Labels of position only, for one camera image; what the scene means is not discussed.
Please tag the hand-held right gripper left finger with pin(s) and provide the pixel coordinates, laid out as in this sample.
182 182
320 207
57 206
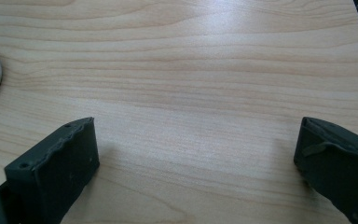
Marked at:
60 174

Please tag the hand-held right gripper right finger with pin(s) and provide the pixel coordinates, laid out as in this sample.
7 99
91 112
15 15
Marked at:
338 168

